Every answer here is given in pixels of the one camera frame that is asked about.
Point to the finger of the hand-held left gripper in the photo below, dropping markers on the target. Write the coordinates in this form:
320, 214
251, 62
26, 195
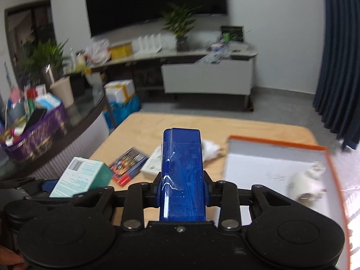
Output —
49, 186

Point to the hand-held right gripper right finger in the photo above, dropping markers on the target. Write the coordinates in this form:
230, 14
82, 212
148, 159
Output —
207, 191

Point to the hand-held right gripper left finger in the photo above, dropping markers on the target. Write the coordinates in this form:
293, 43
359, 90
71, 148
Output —
157, 194

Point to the blue rectangular box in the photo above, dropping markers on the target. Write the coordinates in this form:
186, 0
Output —
182, 174

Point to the green and white box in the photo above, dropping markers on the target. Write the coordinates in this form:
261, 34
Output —
81, 174

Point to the colourful card box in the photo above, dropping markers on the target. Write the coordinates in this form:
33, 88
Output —
128, 166

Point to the orange-rimmed white tray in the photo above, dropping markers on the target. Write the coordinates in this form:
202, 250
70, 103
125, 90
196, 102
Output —
258, 163

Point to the person's left hand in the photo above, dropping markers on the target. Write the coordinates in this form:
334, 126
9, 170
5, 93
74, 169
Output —
9, 258

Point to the white flat box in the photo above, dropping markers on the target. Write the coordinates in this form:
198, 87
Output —
152, 161

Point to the purple basket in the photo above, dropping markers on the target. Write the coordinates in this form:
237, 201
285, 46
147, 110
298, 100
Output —
36, 140

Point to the pile of assorted packets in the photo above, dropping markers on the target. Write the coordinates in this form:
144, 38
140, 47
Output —
42, 102

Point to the round glass-top table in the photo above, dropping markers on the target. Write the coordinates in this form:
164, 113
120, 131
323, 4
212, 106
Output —
84, 109

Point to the blue plastic bag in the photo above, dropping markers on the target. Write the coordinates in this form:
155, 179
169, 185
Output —
126, 109

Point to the small white plug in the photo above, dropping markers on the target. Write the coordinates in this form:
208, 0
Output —
303, 185

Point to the potted plant in beige pot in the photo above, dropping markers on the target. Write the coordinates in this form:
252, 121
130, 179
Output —
62, 90

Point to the white and yellow box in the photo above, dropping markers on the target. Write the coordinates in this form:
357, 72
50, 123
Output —
119, 90

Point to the white tv stand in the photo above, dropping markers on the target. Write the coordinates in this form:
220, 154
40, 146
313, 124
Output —
208, 76

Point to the crumpled clear plastic bag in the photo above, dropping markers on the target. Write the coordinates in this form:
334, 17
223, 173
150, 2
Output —
213, 58

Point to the white plastic bag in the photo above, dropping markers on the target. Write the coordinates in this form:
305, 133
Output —
97, 50

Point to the green and black box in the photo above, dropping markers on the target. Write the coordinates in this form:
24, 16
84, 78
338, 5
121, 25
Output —
232, 33

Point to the potted plant in glass vase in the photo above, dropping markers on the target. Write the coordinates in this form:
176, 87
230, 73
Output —
180, 22

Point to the dark blue curtain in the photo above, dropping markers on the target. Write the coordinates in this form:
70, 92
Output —
340, 62

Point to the black television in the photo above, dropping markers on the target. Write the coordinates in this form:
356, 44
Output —
154, 0

